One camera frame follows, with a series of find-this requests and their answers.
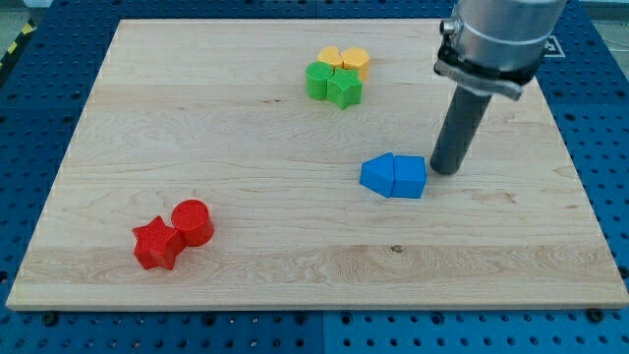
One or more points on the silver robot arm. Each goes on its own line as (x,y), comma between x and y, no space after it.
(495,46)

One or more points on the green star block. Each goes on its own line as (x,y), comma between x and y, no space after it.
(344,88)

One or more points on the red star block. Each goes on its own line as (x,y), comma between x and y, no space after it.
(158,245)

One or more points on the blue triangle block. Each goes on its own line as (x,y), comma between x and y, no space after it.
(377,174)

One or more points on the blue cube block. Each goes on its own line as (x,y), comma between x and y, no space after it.
(410,176)

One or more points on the light wooden board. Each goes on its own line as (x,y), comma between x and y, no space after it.
(217,111)

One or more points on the green cylinder block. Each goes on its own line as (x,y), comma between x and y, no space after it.
(317,75)

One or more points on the yellow heart block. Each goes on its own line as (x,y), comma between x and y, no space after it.
(330,55)

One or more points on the yellow hexagon block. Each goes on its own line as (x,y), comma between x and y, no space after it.
(356,58)

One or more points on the red cylinder block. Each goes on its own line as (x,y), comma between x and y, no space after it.
(192,218)

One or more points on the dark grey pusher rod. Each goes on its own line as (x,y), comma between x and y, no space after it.
(461,122)

